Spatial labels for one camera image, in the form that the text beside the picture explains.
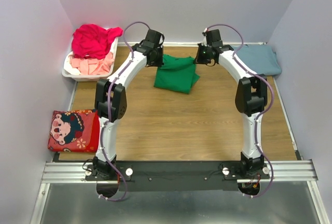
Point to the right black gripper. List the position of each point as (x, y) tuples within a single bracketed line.
[(198, 59)]

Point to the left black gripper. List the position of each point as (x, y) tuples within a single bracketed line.
[(159, 62)]

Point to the green t-shirt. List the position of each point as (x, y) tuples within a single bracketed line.
[(176, 74)]

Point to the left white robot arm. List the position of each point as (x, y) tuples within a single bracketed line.
[(111, 98)]

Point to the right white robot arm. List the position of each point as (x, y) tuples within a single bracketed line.
[(250, 99)]

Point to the folded blue t-shirt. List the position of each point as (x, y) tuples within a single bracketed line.
[(260, 58)]

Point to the magenta t-shirt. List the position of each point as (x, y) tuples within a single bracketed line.
[(93, 41)]

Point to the pink t-shirt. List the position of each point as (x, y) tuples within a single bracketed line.
[(93, 66)]

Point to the white plastic bin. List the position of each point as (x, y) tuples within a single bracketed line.
[(87, 78)]

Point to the white cloth in bin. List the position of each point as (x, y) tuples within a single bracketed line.
[(68, 67)]

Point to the red cartoon folded cloth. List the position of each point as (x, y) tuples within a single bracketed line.
[(74, 131)]

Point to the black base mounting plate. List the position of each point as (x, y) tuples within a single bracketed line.
[(140, 176)]

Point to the aluminium rail frame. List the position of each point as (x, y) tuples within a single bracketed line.
[(291, 195)]

